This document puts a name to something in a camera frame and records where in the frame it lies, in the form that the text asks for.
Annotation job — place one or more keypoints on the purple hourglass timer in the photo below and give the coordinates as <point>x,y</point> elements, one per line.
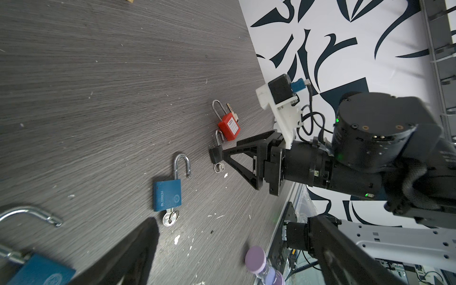
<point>256,263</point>

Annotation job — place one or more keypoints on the blue padlock middle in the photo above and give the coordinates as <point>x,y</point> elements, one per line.
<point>167,195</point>

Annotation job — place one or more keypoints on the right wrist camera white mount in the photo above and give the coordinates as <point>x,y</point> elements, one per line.
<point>281,96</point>

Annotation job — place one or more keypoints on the small black padlock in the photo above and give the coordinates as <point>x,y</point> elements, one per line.
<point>216,153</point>

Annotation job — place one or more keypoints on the red padlock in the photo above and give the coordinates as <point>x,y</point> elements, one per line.
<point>228,124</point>

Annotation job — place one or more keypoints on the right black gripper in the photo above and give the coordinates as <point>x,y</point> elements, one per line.
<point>267,160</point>

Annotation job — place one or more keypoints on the blue padlock left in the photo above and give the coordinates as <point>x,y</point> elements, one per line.
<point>35,269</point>

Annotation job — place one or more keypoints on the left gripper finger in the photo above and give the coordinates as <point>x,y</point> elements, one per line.
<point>129,262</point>

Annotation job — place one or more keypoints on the blue padlock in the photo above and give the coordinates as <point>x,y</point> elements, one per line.
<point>167,195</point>
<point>35,269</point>

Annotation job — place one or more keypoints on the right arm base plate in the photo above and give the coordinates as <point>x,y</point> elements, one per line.
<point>279,252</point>

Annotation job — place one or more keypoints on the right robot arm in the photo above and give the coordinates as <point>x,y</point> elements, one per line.
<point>381,144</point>

